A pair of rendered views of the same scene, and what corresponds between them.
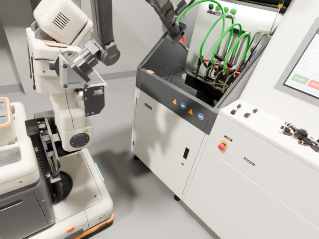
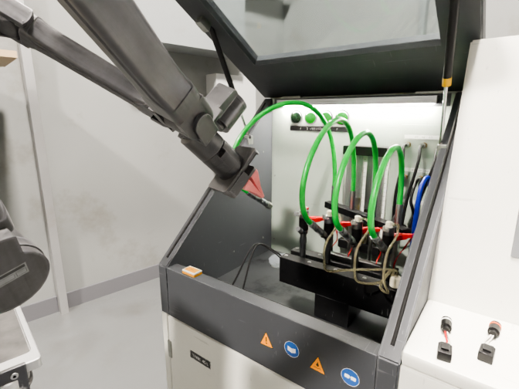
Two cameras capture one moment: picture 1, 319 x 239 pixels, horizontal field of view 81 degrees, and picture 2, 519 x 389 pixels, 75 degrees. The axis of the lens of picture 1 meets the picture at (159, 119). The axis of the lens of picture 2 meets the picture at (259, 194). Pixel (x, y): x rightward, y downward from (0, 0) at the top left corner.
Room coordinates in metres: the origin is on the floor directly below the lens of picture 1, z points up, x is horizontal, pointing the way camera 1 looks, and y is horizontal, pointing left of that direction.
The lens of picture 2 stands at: (0.36, -0.02, 1.39)
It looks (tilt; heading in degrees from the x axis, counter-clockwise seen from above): 13 degrees down; 357
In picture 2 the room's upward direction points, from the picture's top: straight up
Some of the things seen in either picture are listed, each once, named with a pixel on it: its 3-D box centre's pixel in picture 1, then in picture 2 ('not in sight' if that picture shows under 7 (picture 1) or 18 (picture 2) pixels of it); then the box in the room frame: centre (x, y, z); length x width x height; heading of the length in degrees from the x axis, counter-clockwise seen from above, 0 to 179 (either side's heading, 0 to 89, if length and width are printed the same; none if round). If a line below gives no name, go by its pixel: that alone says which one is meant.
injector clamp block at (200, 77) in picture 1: (207, 91); (338, 289); (1.21, -0.29, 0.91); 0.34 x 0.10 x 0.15; 50
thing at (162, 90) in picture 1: (171, 96); (253, 326); (1.10, -0.05, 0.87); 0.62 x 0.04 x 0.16; 50
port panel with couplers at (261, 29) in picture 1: (257, 49); (418, 177); (1.33, -0.56, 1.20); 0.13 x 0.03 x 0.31; 50
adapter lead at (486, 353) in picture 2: (251, 112); (490, 339); (0.87, -0.47, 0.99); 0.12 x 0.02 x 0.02; 135
